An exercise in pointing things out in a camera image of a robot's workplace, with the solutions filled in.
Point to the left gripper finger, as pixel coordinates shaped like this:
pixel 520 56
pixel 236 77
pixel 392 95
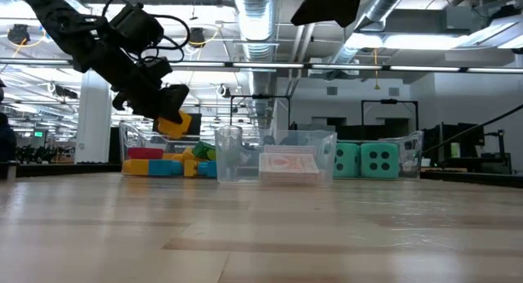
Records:
pixel 173 103

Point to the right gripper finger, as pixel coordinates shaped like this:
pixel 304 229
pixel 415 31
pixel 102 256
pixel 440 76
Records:
pixel 327 5

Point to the green toy brick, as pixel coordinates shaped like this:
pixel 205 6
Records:
pixel 200 149

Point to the red toy brick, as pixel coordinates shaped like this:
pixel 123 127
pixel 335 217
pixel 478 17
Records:
pixel 145 153

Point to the lime green toy block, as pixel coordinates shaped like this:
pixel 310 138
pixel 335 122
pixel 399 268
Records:
pixel 211 154

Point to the small blue toy block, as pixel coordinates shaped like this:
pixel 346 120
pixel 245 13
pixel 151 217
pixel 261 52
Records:
pixel 163 167

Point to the tiny yellow brick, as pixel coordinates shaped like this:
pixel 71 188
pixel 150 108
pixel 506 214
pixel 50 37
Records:
pixel 190 168

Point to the blue comb-shaped toy block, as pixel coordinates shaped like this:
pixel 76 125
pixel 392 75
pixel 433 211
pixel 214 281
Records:
pixel 208 168

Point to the small yellow toy block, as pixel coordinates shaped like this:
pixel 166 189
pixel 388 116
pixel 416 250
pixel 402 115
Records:
pixel 135 167

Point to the teal foam die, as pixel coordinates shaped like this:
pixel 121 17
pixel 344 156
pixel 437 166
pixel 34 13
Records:
pixel 346 159
pixel 380 160

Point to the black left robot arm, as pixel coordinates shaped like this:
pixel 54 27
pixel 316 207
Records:
pixel 61 21

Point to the large clear plastic bin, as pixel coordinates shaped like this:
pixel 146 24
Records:
pixel 412 152
pixel 135 136

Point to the white building pillar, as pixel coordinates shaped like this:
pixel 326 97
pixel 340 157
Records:
pixel 94 119

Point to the black ceiling fixture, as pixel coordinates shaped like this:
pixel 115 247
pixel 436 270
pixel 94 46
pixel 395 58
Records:
pixel 197 37
pixel 18 32

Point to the small clear plastic bin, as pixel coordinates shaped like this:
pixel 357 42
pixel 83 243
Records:
pixel 237 152

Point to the black overhead rig bar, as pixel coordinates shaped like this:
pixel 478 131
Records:
pixel 265 65

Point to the black slanted rod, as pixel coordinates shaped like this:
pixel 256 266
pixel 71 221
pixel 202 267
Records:
pixel 474 129

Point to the green bottle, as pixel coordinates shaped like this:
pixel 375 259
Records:
pixel 454 150

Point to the dark desk with equipment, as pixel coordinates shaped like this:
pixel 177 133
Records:
pixel 466 140

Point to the ribbed silver ceiling duct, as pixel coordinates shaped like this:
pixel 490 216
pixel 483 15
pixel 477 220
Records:
pixel 257 25
pixel 380 5

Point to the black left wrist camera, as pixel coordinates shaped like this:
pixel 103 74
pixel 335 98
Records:
pixel 137 27

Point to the grey wall vent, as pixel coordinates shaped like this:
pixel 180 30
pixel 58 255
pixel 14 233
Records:
pixel 332 91
pixel 393 91

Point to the black gantry frame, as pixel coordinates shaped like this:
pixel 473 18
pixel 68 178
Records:
pixel 390 101

